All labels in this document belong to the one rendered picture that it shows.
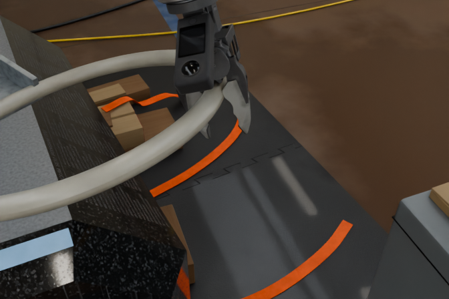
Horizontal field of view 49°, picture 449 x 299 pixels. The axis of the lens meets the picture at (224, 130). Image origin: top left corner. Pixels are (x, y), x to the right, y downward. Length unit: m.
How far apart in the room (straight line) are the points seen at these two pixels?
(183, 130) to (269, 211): 1.53
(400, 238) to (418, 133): 1.59
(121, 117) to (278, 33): 1.46
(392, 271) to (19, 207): 0.86
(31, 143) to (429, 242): 0.92
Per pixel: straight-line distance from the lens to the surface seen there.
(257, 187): 2.21
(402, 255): 1.15
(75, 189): 0.58
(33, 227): 1.08
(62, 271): 1.07
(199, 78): 0.59
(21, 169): 1.21
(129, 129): 2.25
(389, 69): 3.14
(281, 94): 2.79
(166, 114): 2.47
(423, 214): 1.08
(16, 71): 1.04
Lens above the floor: 1.61
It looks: 40 degrees down
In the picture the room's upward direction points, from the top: straight up
